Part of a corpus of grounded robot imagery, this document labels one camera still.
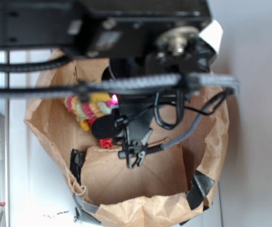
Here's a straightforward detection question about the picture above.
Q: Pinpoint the white paper tag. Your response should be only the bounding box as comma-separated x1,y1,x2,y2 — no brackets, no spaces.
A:
199,19,223,55

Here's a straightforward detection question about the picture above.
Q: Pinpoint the aluminium frame rail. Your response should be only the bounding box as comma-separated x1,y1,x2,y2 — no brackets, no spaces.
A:
0,99,9,227

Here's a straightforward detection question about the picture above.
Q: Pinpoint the multicolored twisted rope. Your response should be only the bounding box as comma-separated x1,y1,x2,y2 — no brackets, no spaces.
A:
63,92,117,131

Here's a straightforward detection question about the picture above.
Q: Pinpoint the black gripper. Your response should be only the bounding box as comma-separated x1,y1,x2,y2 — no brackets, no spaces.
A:
0,0,218,105

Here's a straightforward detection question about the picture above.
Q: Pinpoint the red crumpled paper ball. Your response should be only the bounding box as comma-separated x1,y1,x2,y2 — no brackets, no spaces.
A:
99,138,114,148

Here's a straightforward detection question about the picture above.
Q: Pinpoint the grey braided cable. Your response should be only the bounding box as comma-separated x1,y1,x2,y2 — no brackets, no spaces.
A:
0,54,241,154

